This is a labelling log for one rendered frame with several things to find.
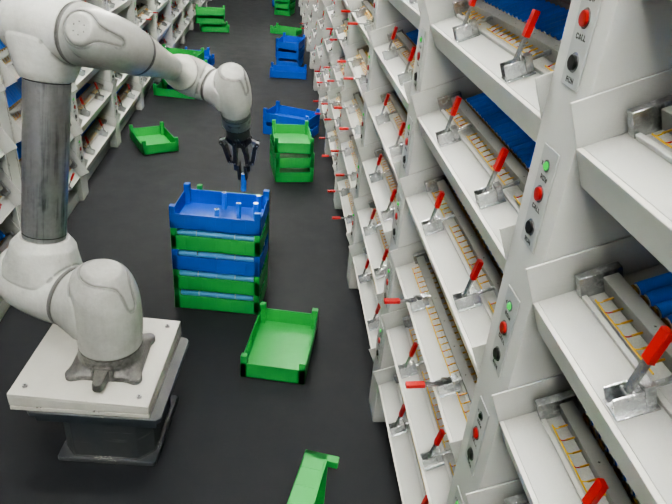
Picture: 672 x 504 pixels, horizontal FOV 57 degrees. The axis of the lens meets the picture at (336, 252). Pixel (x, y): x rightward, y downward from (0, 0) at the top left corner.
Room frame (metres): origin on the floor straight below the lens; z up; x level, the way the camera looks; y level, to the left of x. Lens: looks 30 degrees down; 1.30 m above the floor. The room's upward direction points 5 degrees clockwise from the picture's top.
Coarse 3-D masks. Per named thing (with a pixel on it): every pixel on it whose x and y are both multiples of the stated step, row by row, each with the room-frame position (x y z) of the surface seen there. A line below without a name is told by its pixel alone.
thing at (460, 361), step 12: (420, 264) 1.25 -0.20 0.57; (420, 276) 1.22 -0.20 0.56; (432, 288) 1.15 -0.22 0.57; (432, 300) 1.10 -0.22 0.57; (444, 312) 1.05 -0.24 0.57; (432, 324) 1.04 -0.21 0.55; (444, 324) 1.02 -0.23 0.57; (444, 336) 0.99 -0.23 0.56; (456, 348) 0.94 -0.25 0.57; (456, 360) 0.91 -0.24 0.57; (468, 372) 0.87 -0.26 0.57; (468, 384) 0.84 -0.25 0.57; (468, 396) 0.82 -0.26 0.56
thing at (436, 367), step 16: (400, 256) 1.30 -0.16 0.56; (416, 256) 1.29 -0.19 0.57; (400, 272) 1.27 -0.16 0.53; (416, 288) 1.19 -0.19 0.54; (416, 320) 1.08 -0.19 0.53; (432, 320) 1.07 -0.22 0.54; (432, 336) 1.02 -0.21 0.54; (432, 352) 0.97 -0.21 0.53; (432, 368) 0.93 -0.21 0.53; (448, 400) 0.84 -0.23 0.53; (464, 400) 0.83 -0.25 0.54; (448, 416) 0.80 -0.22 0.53; (464, 416) 0.79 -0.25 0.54; (448, 432) 0.76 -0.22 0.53
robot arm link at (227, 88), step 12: (216, 72) 1.74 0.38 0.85; (228, 72) 1.73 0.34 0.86; (240, 72) 1.74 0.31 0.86; (204, 84) 1.76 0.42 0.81; (216, 84) 1.73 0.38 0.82; (228, 84) 1.71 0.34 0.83; (240, 84) 1.72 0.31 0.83; (204, 96) 1.77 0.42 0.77; (216, 96) 1.74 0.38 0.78; (228, 96) 1.72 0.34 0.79; (240, 96) 1.73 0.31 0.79; (216, 108) 1.77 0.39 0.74; (228, 108) 1.74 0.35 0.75; (240, 108) 1.74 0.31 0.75
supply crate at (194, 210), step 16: (192, 192) 1.97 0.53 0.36; (208, 192) 1.97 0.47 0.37; (176, 208) 1.85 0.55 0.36; (192, 208) 1.92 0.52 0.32; (208, 208) 1.93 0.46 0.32; (176, 224) 1.78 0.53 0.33; (192, 224) 1.78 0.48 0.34; (208, 224) 1.77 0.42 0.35; (224, 224) 1.77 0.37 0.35; (240, 224) 1.77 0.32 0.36; (256, 224) 1.77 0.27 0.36
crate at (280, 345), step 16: (256, 320) 1.67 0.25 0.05; (272, 320) 1.74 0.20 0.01; (288, 320) 1.73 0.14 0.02; (304, 320) 1.73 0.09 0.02; (256, 336) 1.64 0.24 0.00; (272, 336) 1.65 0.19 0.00; (288, 336) 1.66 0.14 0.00; (304, 336) 1.67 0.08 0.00; (256, 352) 1.56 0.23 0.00; (272, 352) 1.57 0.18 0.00; (288, 352) 1.58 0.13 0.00; (304, 352) 1.58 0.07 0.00; (240, 368) 1.45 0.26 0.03; (256, 368) 1.44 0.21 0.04; (272, 368) 1.44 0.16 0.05; (288, 368) 1.44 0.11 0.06; (304, 368) 1.43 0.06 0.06
